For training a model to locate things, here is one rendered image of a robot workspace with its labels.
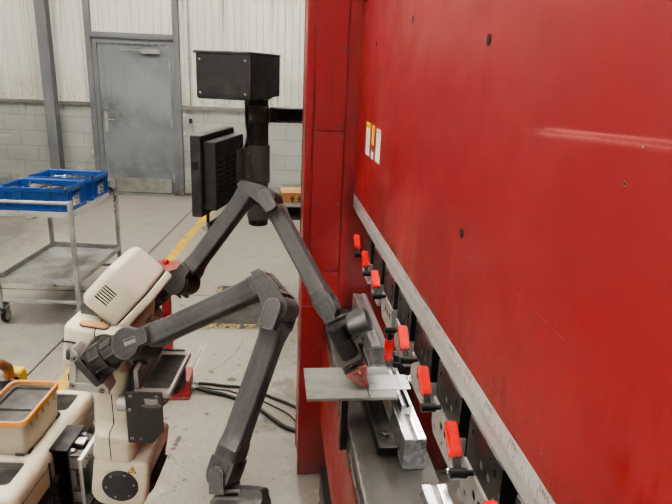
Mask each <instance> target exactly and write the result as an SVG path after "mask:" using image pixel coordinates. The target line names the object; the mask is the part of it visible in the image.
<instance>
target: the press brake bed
mask: <svg viewBox="0 0 672 504"><path fill-rule="evenodd" d="M322 368H333V364H332V359H331V354H330V349H329V344H328V339H327V335H326V330H325V326H324V333H323V353H322ZM339 415H340V401H322V402H321V407H320V425H321V432H322V439H323V446H324V453H325V460H326V466H324V467H320V471H319V476H320V485H321V493H322V501H323V504H361V501H360V496H359V491H358V486H357V481H356V476H355V472H354V467H353V462H352V457H351V452H350V447H349V442H348V437H346V449H345V450H340V449H339V444H338V436H339Z"/></svg>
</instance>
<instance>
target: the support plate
mask: <svg viewBox="0 0 672 504"><path fill-rule="evenodd" d="M367 375H389V372H388V370H387V367H367ZM304 379H305V388H306V398H307V402H322V401H369V400H398V396H397V393H396V391H395V390H369V394H370V397H371V398H369V395H368V392H367V388H366V386H365V387H362V386H360V385H359V384H357V383H356V382H354V381H353V380H351V379H349V378H348V377H346V376H345V374H344V371H343V369H342V367H341V368H304Z"/></svg>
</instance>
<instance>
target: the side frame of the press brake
mask: <svg viewBox="0 0 672 504"><path fill-rule="evenodd" d="M366 1H367V0H305V27H304V71H303V114H302V158H301V202H300V235H301V237H302V239H303V241H304V243H305V244H306V246H307V248H308V250H309V252H310V254H311V256H312V257H313V259H314V261H315V263H316V265H317V267H318V268H319V270H320V272H321V274H322V276H323V277H324V279H325V281H326V282H327V283H328V285H329V287H330V289H331V290H332V292H333V294H335V296H336V297H337V299H338V301H339V303H340V305H341V309H352V298H353V293H358V294H361V293H366V294H367V297H368V299H369V301H370V304H371V306H372V309H373V311H374V313H375V316H376V318H377V321H378V323H379V325H380V328H381V330H382V333H383V335H384V338H385V339H386V338H387V334H385V333H384V328H385V327H386V325H385V323H384V321H383V318H382V313H381V306H377V305H376V302H375V300H374V299H372V293H371V284H367V282H366V280H365V277H364V276H362V258H356V257H354V253H356V250H355V249H354V238H353V236H354V235H355V234H359V235H360V244H361V249H360V253H361V251H364V242H365V229H366V228H365V227H364V225H363V223H362V222H361V220H360V218H359V216H358V215H357V213H356V211H355V209H354V208H353V197H354V181H355V161H356V141H357V121H358V101H359V81H360V61H361V41H362V22H363V3H364V2H366ZM312 303H313V302H312V300H311V298H310V296H309V294H308V291H307V288H306V286H305V284H304V282H303V281H302V279H301V277H300V275H299V289H298V305H299V309H300V311H299V315H298V332H297V377H296V421H295V447H296V451H297V474H298V475H299V474H319V471H320V467H324V466H326V460H325V453H324V446H323V439H322V432H321V425H320V407H321V402H307V398H306V388H305V379H304V368H322V353H323V333H324V326H325V325H324V321H323V318H321V317H320V316H319V315H318V313H317V312H316V310H315V308H314V306H313V304H312ZM410 387H411V389H408V390H407V393H408V395H409V398H410V400H411V402H412V405H413V407H414V410H415V412H416V415H417V417H418V419H419V422H420V424H421V427H422V429H423V431H424V434H425V436H426V439H427V441H426V449H427V452H428V454H429V457H430V459H431V462H432V464H433V467H434V469H435V470H442V469H446V468H448V466H447V464H446V462H445V459H444V457H443V455H442V453H441V450H440V448H439V446H438V444H437V441H436V439H435V437H434V434H433V430H432V422H431V420H432V412H421V411H420V403H419V400H418V398H417V396H416V393H415V391H414V389H413V387H412V386H410Z"/></svg>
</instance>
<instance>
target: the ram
mask: <svg viewBox="0 0 672 504"><path fill-rule="evenodd" d="M367 122H369V123H371V128H370V145H369V156H368V155H367V154H366V153H365V148H366V130H367ZM372 124H373V125H374V126H375V133H374V146H373V145H371V142H372ZM377 128H379V129H381V144H380V160H379V165H378V164H377V163H376V162H375V149H376V132H377ZM371 149H373V160H372V159H371ZM354 194H355V196H356V197H357V199H358V200H359V202H360V203H361V205H362V207H363V208H364V210H365V211H366V213H367V214H368V216H369V217H370V219H371V220H372V222H373V224H374V225H375V227H376V228H377V230H378V231H379V233H380V234H381V236H382V238H383V239H384V241H385V242H386V244H387V245H388V247H389V248H390V250H391V251H392V253H393V255H394V256H395V258H396V259H397V261H398V262H399V264H400V265H401V267H402V268H403V270H404V272H405V273H406V275H407V276H408V278H409V279H410V281H411V282H412V284H413V286H414V287H415V289H416V290H417V292H418V293H419V295H420V296H421V298H422V299H423V301H424V303H425V304H426V306H427V307H428V309H429V310H430V312H431V313H432V315H433V317H434V318H435V320H436V321H437V323H438V324H439V326H440V327H441V329H442V330H443V332H444V334H445V335H446V337H447V338H448V340H449V341H450V343H451V344H452V346H453V348H454V349H455V351H456V352H457V354H458V355H459V357H460V358H461V360H462V361H463V363H464V365H465V366H466V368H467V369H468V371H469V372H470V374H471V375H472V377H473V378H474V380H475V382H476V383H477V385H478V386H479V388H480V389H481V391H482V392H483V394H484V396H485V397H486V399H487V400H488V402H489V403H490V405H491V406H492V408H493V409H494V411H495V413H496V414H497V416H498V417H499V419H500V420H501V422H502V423H503V425H504V427H505V428H506V430H507V431H508V433H509V434H510V436H511V437H512V439H513V440H514V442H515V444H516V445H517V447H518V448H519V450H520V451H521V453H522V454H523V456H524V457H525V459H526V461H527V462H528V464H529V465H530V467H531V468H532V470H533V471H534V473H535V475H536V476H537V478H538V479H539V481H540V482H541V484H542V485H543V487H544V488H545V490H546V492H547V493H548V495H549V496H550V498H551V499H552V501H553V502H554V504H672V0H367V1H366V2H364V3H363V22H362V41H361V61H360V81H359V101H358V121H357V141H356V161H355V181H354ZM353 208H354V209H355V211H356V213H357V215H358V216H359V218H360V220H361V222H362V223H363V225H364V227H365V228H366V230H367V232H368V234H369V235H370V237H371V239H372V241H373V242H374V244H375V246H376V248H377V249H378V251H379V253H380V254H381V256H382V258H383V260H384V261H385V263H386V265H387V267H388V268H389V270H390V272H391V274H392V275H393V277H394V279H395V280H396V282H397V284H398V286H399V287H400V289H401V291H402V293H403V294H404V296H405V298H406V300H407V301H408V303H409V305H410V306H411V308H412V310H413V312H414V313H415V315H416V317H417V319H418V320H419V322H420V324H421V326H422V327H423V329H424V331H425V332H426V334H427V336H428V338H429V339H430V341H431V343H432V345H433V346H434V348H435V350H436V352H437V353H438V355H439V357H440V358H441V360H442V362H443V364H444V365H445V367H446V369H447V371H448V372H449V374H450V376H451V378H452V379H453V381H454V383H455V384H456V386H457V388H458V390H459V391H460V393H461V395H462V397H463V398H464V400H465V402H466V403H467V405H468V407H469V409H470V410H471V412H472V414H473V416H474V417H475V419H476V421H477V423H478V424H479V426H480V428H481V429H482V431H483V433H484V435H485V436H486V438H487V440H488V442H489V443H490V445H491V447H492V449H493V450H494V452H495V454H496V455H497V457H498V459H499V461H500V462H501V464H502V466H503V468H504V469H505V471H506V473H507V475H508V476H509V478H510V480H511V481H512V483H513V485H514V487H515V488H516V490H517V492H518V494H519V495H520V497H521V499H522V501H523V502H524V504H537V502H536V501H535V499H534V497H533V496H532V494H531V492H530V491H529V489H528V487H527V486H526V484H525V482H524V481H523V479H522V477H521V476H520V474H519V473H518V471H517V469H516V468H515V466H514V464H513V463H512V461H511V459H510V458H509V456H508V454H507V453H506V451H505V449H504V448H503V446H502V445H501V443H500V441H499V440H498V438H497V436H496V435H495V433H494V431H493V430H492V428H491V426H490V425H489V423H488V421H487V420H486V418H485V417H484V415H483V413H482V412H481V410H480V408H479V407H478V405H477V403H476V402H475V400H474V398H473V397H472V395H471V393H470V392H469V390H468V389H467V387H466V385H465V384H464V382H463V380H462V379H461V377H460V375H459V374H458V372H457V370H456V369H455V367H454V365H453V364H452V362H451V360H450V359H449V357H448V356H447V354H446V352H445V351H444V349H443V347H442V346H441V344H440V342H439V341H438V339H437V337H436V336H435V334H434V332H433V331H432V329H431V328H430V326H429V324H428V323H427V321H426V319H425V318H424V316H423V314H422V313H421V311H420V309H419V308H418V306H417V304H416V303H415V301H414V300H413V298H412V296H411V295H410V293H409V291H408V290H407V288H406V286H405V285H404V283H403V281H402V280H401V278H400V276H399V275H398V273H397V272H396V270H395V268H394V267H393V265H392V263H391V262H390V260H389V258H388V257H387V255H386V253H385V252H384V250H383V248H382V247H381V245H380V244H379V242H378V240H377V239H376V237H375V235H374V234H373V232H372V230H371V229H370V227H369V225H368V224H367V222H366V220H365V219H364V217H363V215H362V214H361V212H360V211H359V209H358V207H357V206H356V204H355V202H354V201H353Z"/></svg>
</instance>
